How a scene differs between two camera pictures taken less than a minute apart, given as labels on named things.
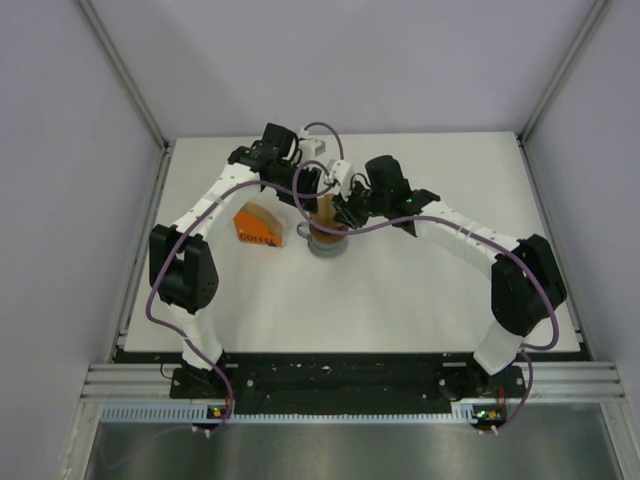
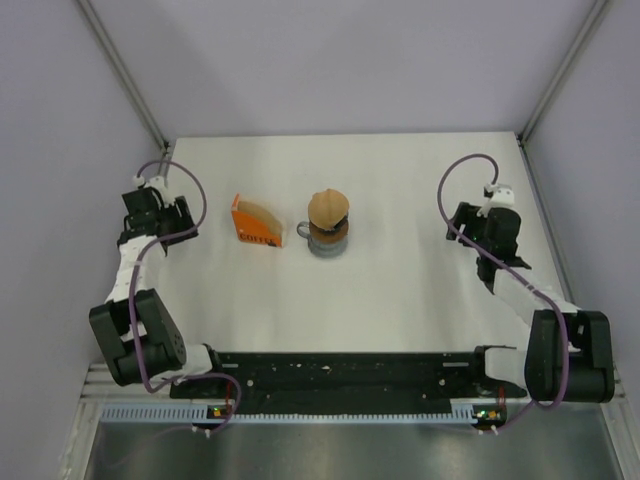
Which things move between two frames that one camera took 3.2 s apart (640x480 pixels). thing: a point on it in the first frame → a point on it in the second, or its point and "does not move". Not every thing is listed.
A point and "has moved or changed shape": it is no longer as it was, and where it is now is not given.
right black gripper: x=344 y=209 → x=467 y=215
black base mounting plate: x=347 y=376 does not move
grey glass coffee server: x=324 y=249 does not move
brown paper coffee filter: x=325 y=216 has moved or changed shape
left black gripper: x=308 y=186 → x=179 y=206
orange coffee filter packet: x=259 y=224 does not move
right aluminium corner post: x=585 y=31 does not move
